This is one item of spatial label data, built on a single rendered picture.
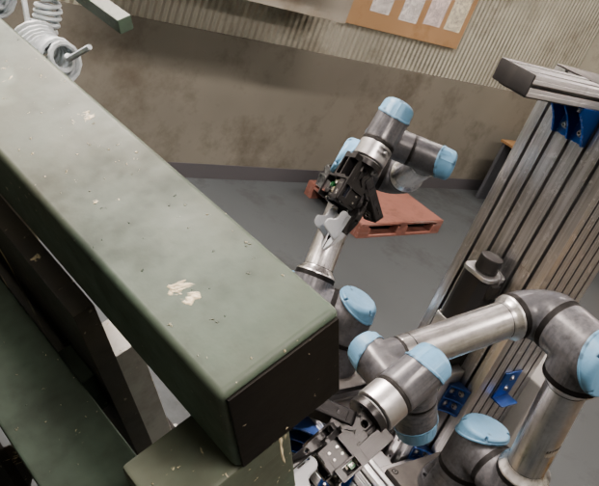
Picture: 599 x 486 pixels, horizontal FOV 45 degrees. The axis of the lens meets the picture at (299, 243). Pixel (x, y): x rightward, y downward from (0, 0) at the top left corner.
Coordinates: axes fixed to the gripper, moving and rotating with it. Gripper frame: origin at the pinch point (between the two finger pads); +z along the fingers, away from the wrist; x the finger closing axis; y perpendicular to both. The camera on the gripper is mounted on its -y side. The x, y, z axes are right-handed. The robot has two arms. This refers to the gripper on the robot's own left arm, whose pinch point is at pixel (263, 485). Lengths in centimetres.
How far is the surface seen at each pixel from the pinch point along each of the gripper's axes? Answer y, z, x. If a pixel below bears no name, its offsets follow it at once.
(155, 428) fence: -13.2, 9.9, -17.7
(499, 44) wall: -174, -477, 351
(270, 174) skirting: -193, -230, 381
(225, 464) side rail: -2, 12, -56
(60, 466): -11.6, 21.3, -40.7
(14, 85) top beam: -41, 7, -52
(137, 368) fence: -17.6, 9.3, -30.0
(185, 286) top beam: -12, 9, -63
